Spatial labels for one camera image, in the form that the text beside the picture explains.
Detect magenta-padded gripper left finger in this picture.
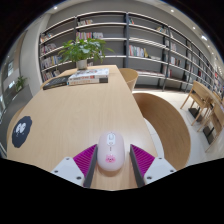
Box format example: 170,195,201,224
50,143,99,189

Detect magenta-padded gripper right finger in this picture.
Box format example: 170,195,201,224
129,143,177,188

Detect pale pink computer mouse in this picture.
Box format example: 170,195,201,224
96,131,126,173

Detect dark cloud-shaped mouse pad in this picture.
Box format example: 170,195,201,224
11,115,33,149

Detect curved wooden chair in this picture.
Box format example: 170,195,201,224
132,92,192,171
118,67,139,92

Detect grey low partition counter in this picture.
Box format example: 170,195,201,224
0,84,34,151

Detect wooden chairs and tables group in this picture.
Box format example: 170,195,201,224
179,79,224,153

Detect white book with dark spine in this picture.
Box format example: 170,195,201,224
67,77,109,87

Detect small leafy floor plant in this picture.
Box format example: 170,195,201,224
14,75,29,93

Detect white illustrated book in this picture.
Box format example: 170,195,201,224
68,68,110,81

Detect green potted plant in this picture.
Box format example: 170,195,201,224
58,37,114,71

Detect grey bookshelf unit with books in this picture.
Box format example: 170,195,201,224
38,10,224,98

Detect round ceiling lights group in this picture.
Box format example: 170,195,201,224
52,4,209,42

